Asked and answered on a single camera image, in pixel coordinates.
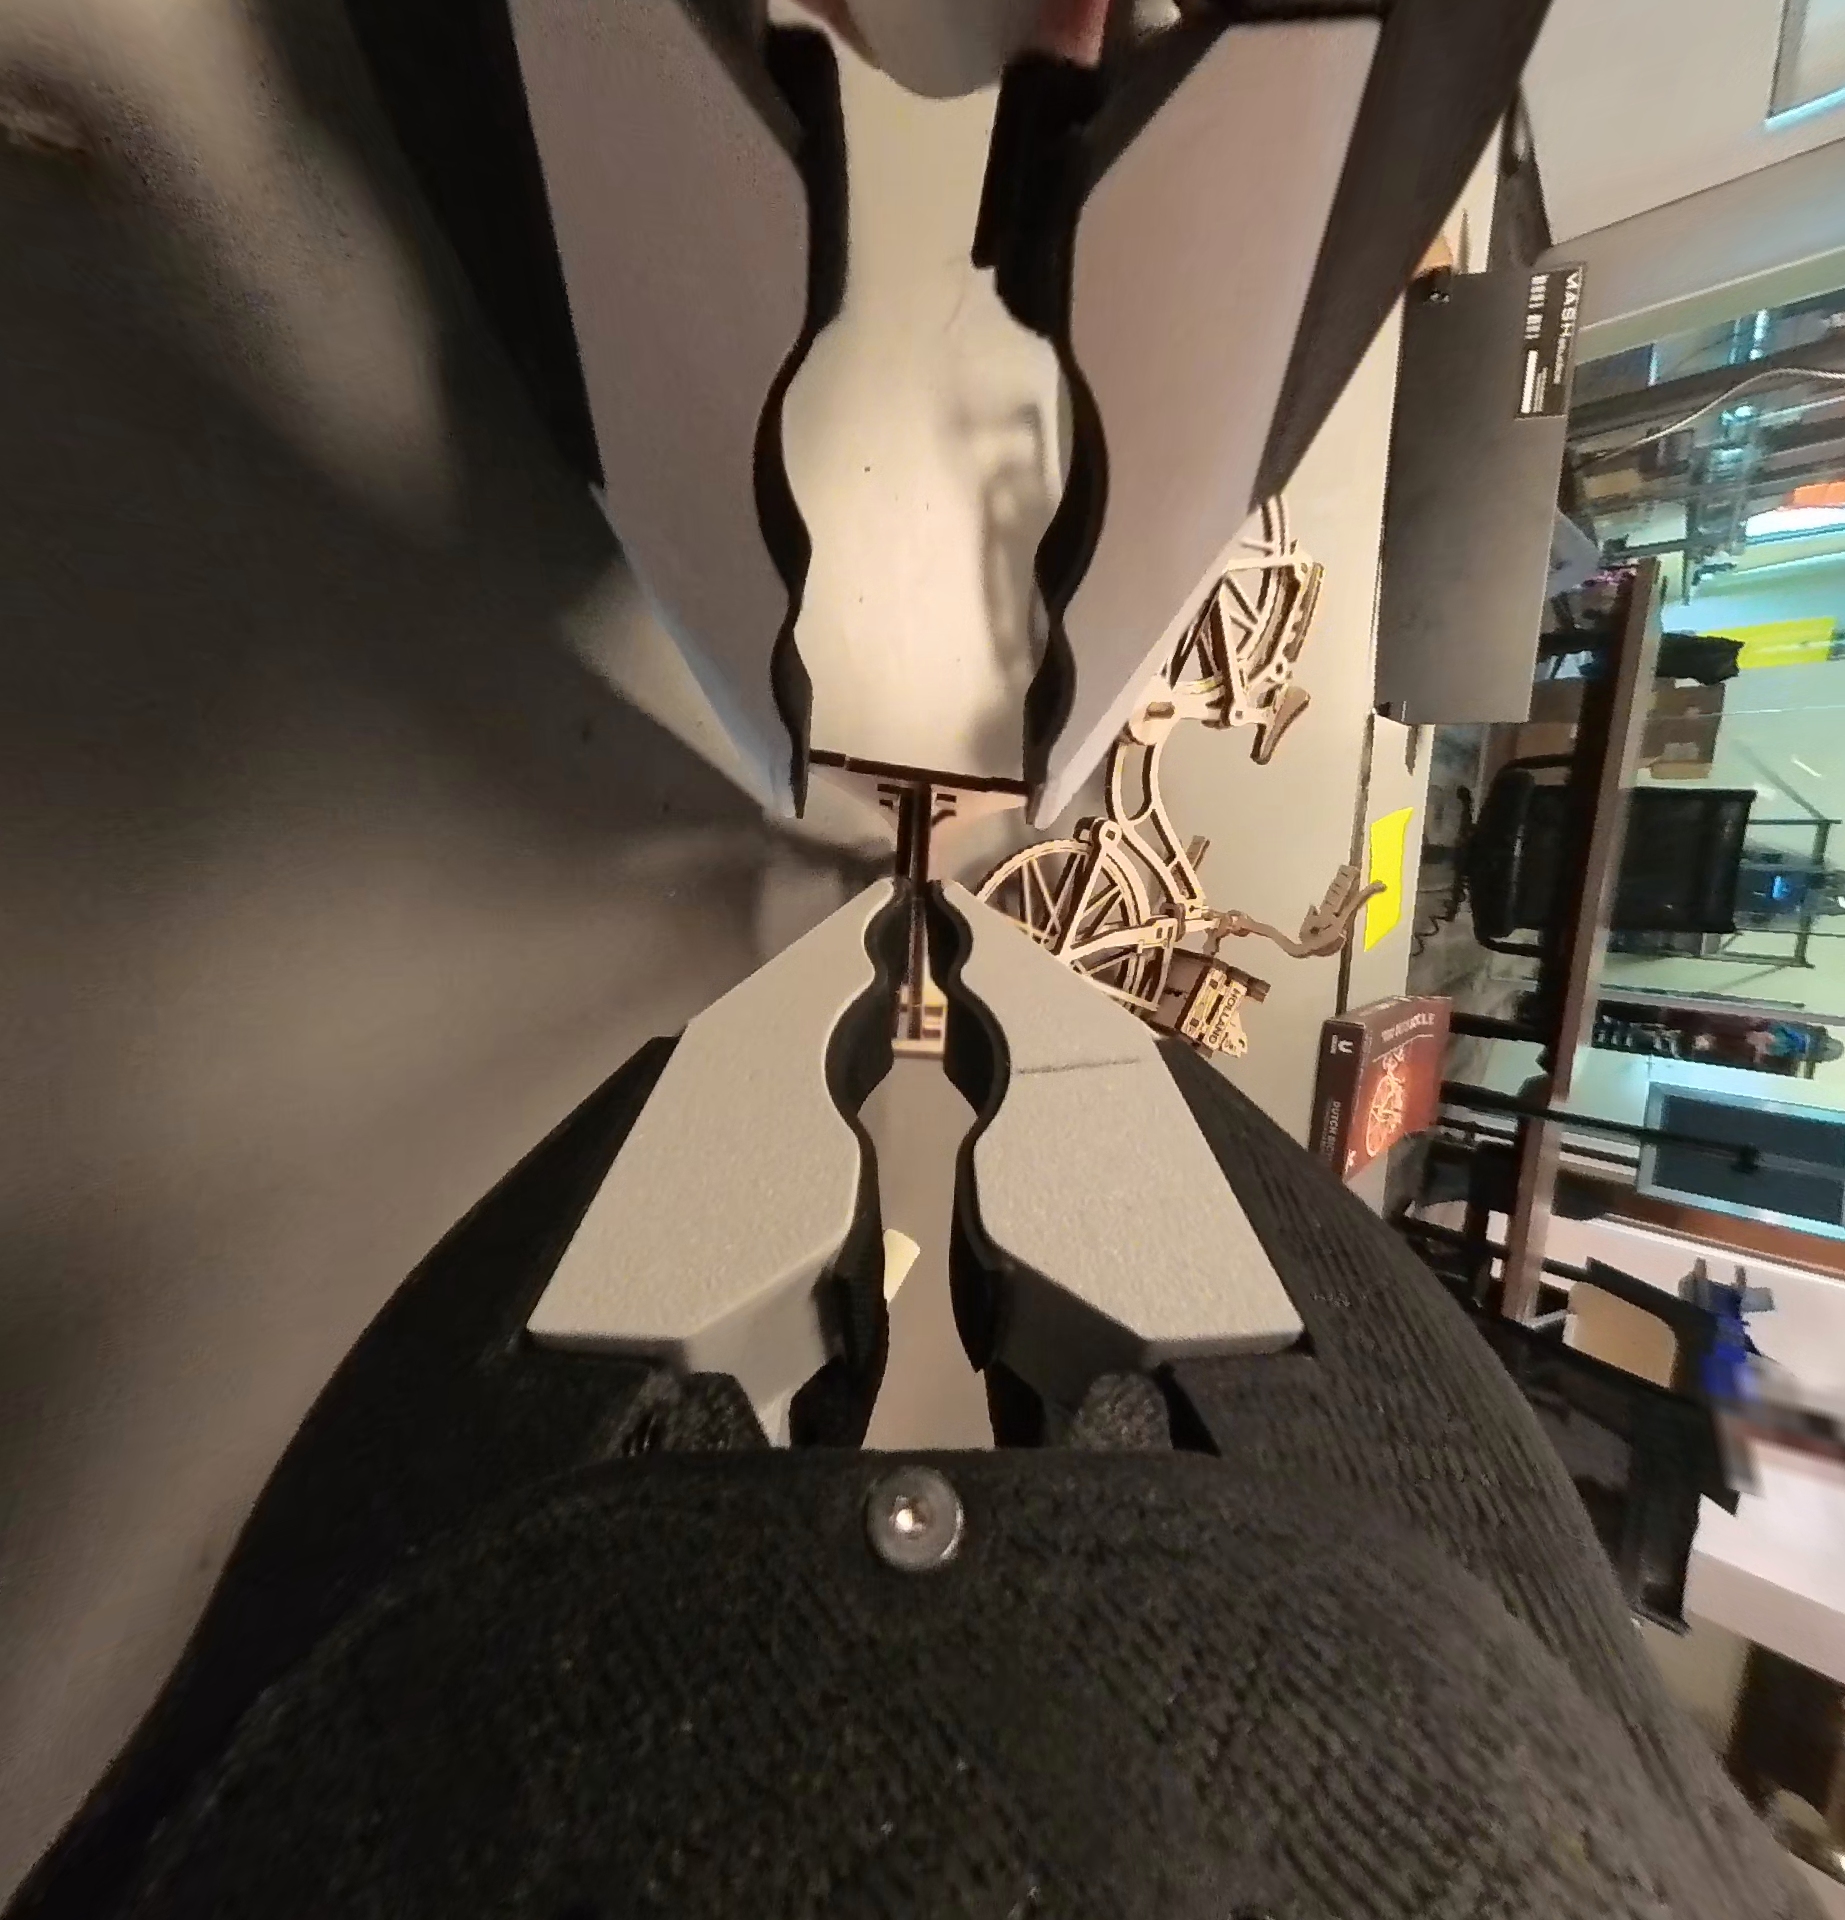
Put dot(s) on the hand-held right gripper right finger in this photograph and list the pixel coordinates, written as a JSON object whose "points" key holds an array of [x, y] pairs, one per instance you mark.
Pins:
{"points": [[1131, 1201]]}

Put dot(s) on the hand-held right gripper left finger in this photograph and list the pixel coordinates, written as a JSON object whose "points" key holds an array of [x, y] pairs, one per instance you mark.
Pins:
{"points": [[697, 1201]]}

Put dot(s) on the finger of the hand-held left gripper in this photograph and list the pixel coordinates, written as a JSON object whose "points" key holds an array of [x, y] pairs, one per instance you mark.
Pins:
{"points": [[666, 300], [1207, 300]]}

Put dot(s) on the small wooden kickstand part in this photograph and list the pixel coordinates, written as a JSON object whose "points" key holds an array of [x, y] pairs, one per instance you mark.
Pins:
{"points": [[918, 796]]}

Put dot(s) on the wooden bicycle model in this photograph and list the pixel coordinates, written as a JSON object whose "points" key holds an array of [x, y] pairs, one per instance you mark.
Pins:
{"points": [[1199, 998]]}

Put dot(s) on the person's left hand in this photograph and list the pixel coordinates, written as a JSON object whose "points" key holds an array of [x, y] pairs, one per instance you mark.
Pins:
{"points": [[1080, 28]]}

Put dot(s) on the small white foam piece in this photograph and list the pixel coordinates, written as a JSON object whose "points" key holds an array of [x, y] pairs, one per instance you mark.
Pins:
{"points": [[899, 1261]]}

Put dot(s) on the brown puzzle box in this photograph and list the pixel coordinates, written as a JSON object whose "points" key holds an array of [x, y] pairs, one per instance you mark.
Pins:
{"points": [[1379, 1103]]}

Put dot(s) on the black flat panel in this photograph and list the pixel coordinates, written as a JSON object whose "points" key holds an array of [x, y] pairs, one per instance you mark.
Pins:
{"points": [[1462, 495]]}

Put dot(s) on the yellow sticky note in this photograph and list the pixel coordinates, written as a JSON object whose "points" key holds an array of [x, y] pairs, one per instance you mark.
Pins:
{"points": [[1386, 879]]}

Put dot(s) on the framed monitor screen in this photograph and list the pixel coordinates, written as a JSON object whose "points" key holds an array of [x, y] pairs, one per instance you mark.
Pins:
{"points": [[1746, 1156]]}

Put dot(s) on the blue object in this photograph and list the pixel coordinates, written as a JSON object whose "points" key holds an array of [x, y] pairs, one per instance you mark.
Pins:
{"points": [[1739, 1335]]}

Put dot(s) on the black office chair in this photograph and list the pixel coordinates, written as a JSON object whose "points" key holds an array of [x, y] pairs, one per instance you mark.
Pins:
{"points": [[1686, 863]]}

